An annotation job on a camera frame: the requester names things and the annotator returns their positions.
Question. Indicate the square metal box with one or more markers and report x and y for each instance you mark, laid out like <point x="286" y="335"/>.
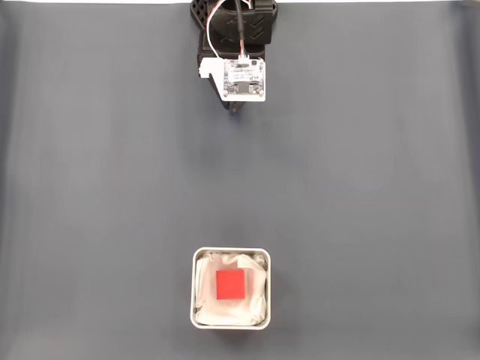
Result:
<point x="192" y="288"/>

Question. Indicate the grey table mat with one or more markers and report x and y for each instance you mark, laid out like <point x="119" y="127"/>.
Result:
<point x="112" y="187"/>

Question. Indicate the red cube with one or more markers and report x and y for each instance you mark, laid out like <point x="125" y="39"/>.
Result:
<point x="230" y="284"/>

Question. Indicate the white crumpled cloth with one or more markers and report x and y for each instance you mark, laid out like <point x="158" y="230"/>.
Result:
<point x="206" y="307"/>

